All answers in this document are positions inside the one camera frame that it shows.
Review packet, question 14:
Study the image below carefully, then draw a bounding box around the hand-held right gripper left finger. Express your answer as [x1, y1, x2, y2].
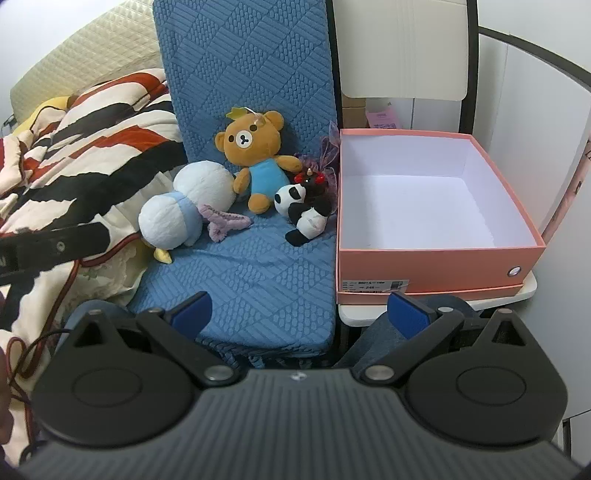
[69, 292, 234, 387]

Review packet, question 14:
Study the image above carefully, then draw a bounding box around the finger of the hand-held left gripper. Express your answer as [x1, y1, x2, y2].
[0, 224, 112, 288]

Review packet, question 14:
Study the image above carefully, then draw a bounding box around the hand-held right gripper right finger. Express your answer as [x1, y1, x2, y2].
[360, 292, 527, 387]

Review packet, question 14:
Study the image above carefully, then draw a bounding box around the pink cardboard box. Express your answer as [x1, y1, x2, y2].
[336, 128, 546, 305]

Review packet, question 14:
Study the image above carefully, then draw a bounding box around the panda plush toy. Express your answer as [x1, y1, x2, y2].
[274, 182, 333, 247]

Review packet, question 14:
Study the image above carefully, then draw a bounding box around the small black red doll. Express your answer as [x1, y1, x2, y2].
[295, 168, 336, 205]

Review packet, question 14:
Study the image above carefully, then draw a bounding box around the brown teddy bear blue shirt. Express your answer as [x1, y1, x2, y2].
[215, 107, 303, 215]

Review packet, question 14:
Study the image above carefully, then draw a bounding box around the red black striped blanket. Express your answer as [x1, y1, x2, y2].
[0, 68, 185, 462]

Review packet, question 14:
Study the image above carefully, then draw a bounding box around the white and blue plush toy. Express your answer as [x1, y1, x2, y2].
[139, 160, 237, 264]

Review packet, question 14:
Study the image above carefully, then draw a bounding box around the yellow plush pillow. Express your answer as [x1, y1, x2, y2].
[11, 95, 79, 134]

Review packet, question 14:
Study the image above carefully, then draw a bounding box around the purple organza ribbon flower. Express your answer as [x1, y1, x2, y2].
[298, 121, 341, 185]

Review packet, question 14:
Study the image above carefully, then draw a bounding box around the pink paper card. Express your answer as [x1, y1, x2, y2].
[366, 108, 398, 131]

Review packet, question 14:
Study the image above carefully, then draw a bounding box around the brown cardboard box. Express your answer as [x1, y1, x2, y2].
[342, 96, 370, 130]

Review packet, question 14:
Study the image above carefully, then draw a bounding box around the white wardrobe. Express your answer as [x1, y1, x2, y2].
[475, 28, 591, 296]

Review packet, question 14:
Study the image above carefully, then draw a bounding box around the blue quilted cushion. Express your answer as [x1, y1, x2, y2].
[127, 0, 340, 358]

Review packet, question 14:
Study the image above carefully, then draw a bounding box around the black curved rail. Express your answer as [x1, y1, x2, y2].
[475, 25, 591, 97]

